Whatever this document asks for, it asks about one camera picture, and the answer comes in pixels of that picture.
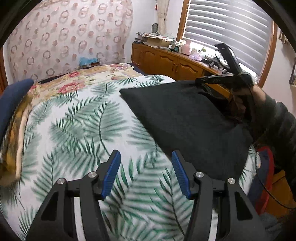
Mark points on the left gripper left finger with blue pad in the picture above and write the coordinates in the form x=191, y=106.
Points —
x=106, y=174

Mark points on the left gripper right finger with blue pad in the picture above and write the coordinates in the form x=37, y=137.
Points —
x=185, y=173

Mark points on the black printed t-shirt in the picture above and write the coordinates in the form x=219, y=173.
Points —
x=184, y=116

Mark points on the person's right forearm dark sleeve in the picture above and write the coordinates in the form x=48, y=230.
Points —
x=275, y=127

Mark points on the person's right hand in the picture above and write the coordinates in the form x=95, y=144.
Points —
x=248, y=97

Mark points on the spare black gripper on sideboard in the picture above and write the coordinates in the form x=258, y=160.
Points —
x=213, y=62

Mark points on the palm leaf bed sheet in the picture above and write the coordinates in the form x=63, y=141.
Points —
x=71, y=135

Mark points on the grey zebra window blind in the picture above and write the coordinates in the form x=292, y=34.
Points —
x=242, y=25

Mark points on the pink jar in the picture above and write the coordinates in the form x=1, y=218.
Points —
x=185, y=47

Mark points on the open cardboard box with clutter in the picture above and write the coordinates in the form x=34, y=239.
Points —
x=154, y=40

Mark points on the wooden sideboard cabinet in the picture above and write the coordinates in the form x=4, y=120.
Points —
x=174, y=65

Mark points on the small round desk fan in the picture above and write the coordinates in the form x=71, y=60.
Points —
x=154, y=28

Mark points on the gold patterned folded cloth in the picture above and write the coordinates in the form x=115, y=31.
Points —
x=12, y=144

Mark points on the floral bed blanket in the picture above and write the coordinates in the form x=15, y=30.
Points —
x=79, y=79

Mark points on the cream tied side curtain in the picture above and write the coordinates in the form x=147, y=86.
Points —
x=162, y=11

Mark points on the cardboard box with blue cloth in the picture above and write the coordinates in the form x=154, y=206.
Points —
x=85, y=63

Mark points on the navy folded garment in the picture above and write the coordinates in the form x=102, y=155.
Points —
x=10, y=99

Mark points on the circle patterned sheer curtain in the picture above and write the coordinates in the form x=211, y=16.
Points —
x=52, y=38

